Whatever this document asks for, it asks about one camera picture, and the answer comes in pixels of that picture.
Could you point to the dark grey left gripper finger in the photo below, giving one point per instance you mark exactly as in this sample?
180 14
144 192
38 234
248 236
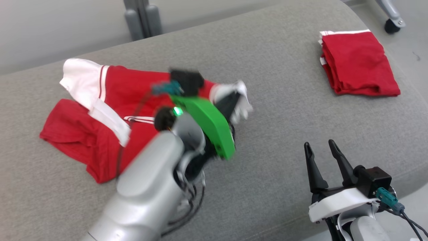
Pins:
229 105

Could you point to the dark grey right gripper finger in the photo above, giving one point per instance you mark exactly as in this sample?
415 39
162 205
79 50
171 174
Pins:
316 174
342 164

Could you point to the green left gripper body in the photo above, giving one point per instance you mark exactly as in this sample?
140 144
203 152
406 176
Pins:
210 127

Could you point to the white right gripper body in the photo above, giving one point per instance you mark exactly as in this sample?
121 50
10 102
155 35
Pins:
337 202

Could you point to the red and white shorts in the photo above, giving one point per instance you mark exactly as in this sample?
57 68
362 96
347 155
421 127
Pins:
357 63

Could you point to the red and white basketball jersey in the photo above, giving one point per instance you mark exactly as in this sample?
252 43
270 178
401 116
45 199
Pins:
83 140

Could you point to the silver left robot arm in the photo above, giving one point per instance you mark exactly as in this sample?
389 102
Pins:
147 187

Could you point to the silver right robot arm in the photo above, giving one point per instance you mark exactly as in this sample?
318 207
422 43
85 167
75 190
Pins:
367 231

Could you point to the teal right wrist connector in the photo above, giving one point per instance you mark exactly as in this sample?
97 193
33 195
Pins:
388 198

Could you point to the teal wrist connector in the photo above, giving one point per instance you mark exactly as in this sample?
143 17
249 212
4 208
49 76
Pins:
388 198
167 88

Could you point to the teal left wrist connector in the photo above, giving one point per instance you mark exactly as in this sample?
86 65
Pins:
167 88

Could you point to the grey wheeled stand leg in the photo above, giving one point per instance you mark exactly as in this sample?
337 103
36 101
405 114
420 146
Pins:
392 13

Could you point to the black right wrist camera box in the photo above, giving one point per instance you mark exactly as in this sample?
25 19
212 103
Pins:
376 179

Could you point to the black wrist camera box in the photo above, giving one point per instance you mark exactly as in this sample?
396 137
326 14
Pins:
187 82
376 179

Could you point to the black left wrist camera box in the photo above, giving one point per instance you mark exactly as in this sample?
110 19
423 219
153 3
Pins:
187 82

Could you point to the grey partition post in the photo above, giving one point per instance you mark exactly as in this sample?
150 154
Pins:
140 16

